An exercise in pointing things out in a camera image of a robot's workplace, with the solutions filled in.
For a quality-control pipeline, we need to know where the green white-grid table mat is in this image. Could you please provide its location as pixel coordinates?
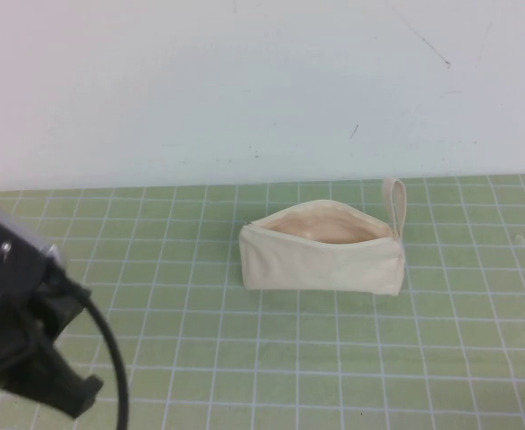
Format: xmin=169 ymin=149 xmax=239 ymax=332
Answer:
xmin=0 ymin=173 xmax=525 ymax=430

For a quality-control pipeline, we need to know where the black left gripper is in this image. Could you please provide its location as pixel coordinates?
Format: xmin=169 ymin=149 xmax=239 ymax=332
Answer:
xmin=0 ymin=279 xmax=106 ymax=421

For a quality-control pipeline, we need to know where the cream canvas pencil case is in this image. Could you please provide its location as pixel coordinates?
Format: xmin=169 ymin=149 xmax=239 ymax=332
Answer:
xmin=237 ymin=176 xmax=408 ymax=297

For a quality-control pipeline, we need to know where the black camera cable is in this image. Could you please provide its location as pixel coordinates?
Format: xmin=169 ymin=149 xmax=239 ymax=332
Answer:
xmin=60 ymin=279 xmax=131 ymax=430

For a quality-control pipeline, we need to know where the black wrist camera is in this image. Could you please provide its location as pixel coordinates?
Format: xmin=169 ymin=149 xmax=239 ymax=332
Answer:
xmin=0 ymin=192 xmax=70 ymax=297

